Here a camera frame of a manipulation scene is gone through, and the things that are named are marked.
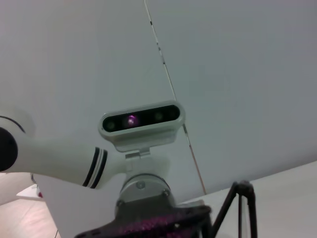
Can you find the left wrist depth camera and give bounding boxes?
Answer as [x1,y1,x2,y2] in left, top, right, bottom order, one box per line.
[98,100,186,160]

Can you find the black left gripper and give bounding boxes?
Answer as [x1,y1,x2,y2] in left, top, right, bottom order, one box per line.
[75,199,213,238]

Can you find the white flat sheet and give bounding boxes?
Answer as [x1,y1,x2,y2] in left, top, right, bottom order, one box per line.
[16,185,44,199]

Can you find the black glasses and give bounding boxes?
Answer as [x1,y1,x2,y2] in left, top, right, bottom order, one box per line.
[212,180,259,238]

